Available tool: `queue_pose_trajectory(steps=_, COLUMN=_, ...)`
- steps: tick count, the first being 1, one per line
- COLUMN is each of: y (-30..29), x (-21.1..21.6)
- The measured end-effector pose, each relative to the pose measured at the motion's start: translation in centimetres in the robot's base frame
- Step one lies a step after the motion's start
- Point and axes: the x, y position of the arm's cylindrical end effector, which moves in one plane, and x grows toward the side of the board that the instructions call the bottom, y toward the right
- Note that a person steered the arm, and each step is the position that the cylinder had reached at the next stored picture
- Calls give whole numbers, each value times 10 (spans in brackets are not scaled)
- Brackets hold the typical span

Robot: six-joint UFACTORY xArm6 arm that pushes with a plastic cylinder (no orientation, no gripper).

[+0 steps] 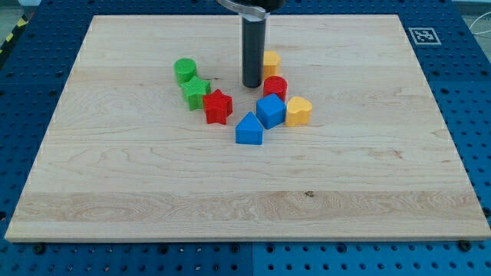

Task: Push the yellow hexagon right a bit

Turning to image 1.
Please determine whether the yellow hexagon block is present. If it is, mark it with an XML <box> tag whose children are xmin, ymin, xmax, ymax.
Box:
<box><xmin>263</xmin><ymin>51</ymin><xmax>282</xmax><ymax>80</ymax></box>

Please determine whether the blue triangle house block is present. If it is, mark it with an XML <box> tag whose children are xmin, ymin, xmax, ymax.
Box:
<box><xmin>235</xmin><ymin>112</ymin><xmax>263</xmax><ymax>145</ymax></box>

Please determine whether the blue cube block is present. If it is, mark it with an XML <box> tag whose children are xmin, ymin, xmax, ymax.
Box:
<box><xmin>256</xmin><ymin>94</ymin><xmax>286</xmax><ymax>130</ymax></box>

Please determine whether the red star block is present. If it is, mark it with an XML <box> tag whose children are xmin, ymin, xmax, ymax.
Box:
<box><xmin>203</xmin><ymin>89</ymin><xmax>233</xmax><ymax>125</ymax></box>

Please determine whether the yellow heart block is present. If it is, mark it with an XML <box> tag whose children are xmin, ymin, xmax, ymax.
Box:
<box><xmin>285</xmin><ymin>96</ymin><xmax>313</xmax><ymax>127</ymax></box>

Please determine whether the red cylinder block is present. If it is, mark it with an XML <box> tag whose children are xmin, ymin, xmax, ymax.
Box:
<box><xmin>263</xmin><ymin>76</ymin><xmax>288</xmax><ymax>101</ymax></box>

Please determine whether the green star block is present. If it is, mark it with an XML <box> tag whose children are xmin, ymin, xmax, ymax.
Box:
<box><xmin>181</xmin><ymin>76</ymin><xmax>211</xmax><ymax>111</ymax></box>

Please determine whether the green cylinder block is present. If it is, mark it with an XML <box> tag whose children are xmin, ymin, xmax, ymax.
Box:
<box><xmin>173</xmin><ymin>57</ymin><xmax>197</xmax><ymax>85</ymax></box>

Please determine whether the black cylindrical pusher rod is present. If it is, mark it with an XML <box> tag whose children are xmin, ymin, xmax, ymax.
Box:
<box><xmin>242</xmin><ymin>18</ymin><xmax>266</xmax><ymax>88</ymax></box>

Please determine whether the wooden board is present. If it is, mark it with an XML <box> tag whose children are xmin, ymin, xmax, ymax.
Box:
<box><xmin>5</xmin><ymin>15</ymin><xmax>490</xmax><ymax>243</ymax></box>

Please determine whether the silver clamp on rod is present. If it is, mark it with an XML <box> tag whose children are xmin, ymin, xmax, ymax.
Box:
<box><xmin>216</xmin><ymin>0</ymin><xmax>269</xmax><ymax>21</ymax></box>

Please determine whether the white fiducial marker tag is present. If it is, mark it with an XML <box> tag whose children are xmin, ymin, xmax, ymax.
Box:
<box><xmin>408</xmin><ymin>27</ymin><xmax>441</xmax><ymax>45</ymax></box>

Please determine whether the yellow black hazard tape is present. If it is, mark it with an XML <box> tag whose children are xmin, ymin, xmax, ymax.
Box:
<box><xmin>1</xmin><ymin>15</ymin><xmax>29</xmax><ymax>54</ymax></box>

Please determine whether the white cable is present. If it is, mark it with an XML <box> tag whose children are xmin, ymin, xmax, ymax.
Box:
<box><xmin>468</xmin><ymin>11</ymin><xmax>491</xmax><ymax>38</ymax></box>

